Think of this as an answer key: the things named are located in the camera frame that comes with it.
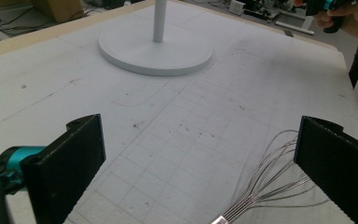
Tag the white bar on floor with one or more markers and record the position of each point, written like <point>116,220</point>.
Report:
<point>293,28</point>

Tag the white round stand base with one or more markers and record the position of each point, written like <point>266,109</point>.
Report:
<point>155,51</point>

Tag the white power adapter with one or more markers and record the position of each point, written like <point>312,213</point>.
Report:
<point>236,6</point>

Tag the cardboard box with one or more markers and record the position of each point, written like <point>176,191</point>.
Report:
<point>59,9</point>

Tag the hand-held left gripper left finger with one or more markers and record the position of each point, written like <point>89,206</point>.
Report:
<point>62,168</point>

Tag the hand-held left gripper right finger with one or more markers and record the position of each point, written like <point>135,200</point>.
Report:
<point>338,161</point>

